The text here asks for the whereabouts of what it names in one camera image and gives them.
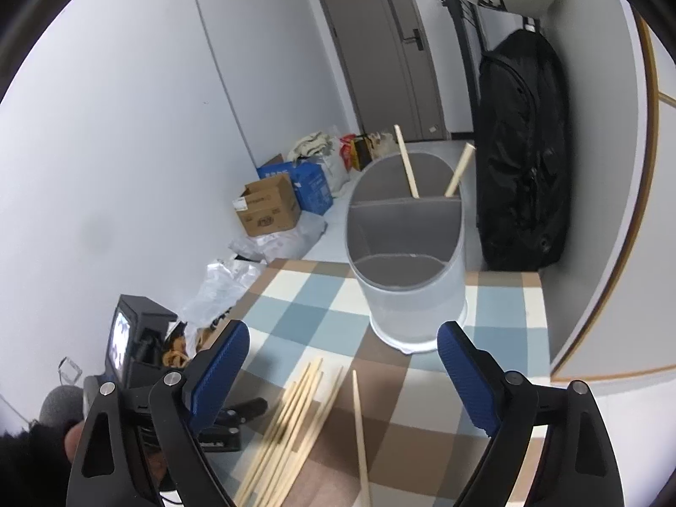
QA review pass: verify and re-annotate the black metal rack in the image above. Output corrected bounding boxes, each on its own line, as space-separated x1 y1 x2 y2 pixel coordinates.
434 0 480 135

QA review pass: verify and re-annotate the grey door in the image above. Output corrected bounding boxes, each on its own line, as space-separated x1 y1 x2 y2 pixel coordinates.
311 0 447 141

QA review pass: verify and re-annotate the pile of wooden chopsticks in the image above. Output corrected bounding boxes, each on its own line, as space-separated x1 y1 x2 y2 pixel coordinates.
232 357 345 507

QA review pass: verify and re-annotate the checkered tablecloth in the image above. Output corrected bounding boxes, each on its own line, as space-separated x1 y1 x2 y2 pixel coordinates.
201 258 553 507

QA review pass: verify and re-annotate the silver plastic bag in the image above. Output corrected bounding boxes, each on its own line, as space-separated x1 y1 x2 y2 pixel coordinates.
182 258 266 331

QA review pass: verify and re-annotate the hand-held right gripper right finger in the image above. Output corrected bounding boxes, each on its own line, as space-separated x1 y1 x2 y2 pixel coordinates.
437 321 616 507

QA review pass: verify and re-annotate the black bag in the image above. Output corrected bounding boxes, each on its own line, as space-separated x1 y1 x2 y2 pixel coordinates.
477 29 574 271

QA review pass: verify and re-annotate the orange cable bundle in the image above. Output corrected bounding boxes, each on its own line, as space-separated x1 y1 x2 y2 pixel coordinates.
164 321 189 368

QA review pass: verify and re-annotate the brown cardboard box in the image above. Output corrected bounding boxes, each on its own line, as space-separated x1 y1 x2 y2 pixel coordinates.
235 173 302 237

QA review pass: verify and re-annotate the wooden chopstick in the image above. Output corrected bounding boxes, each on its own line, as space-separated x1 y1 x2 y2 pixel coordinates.
352 370 373 507
394 125 421 199
444 142 477 198

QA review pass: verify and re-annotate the white panel wooden edge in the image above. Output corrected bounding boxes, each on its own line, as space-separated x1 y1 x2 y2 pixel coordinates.
549 11 676 384

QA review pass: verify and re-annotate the beige cloth bundle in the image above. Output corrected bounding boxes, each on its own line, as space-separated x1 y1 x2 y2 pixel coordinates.
289 127 352 185

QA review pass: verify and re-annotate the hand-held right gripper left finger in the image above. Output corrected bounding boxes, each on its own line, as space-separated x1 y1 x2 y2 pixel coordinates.
66 319 250 507

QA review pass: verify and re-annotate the red yellow bag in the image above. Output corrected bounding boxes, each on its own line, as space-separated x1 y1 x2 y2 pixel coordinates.
339 134 371 171

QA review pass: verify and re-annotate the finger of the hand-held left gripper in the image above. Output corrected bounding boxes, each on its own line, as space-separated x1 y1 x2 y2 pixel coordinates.
203 398 267 452

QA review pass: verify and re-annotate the person's left hand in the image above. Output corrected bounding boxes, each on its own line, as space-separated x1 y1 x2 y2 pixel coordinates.
63 421 86 463

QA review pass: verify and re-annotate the clear plastic container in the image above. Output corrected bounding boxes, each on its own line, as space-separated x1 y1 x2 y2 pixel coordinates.
57 357 83 387

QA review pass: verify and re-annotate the white grey utensil holder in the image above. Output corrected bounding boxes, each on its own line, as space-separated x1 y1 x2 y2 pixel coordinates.
345 152 469 356

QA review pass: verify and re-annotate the white plastic bag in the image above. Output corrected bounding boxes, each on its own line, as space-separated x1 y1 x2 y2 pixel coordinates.
228 215 328 262

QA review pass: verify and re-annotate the blue cardboard box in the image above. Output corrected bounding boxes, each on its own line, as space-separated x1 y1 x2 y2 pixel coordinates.
257 161 335 216

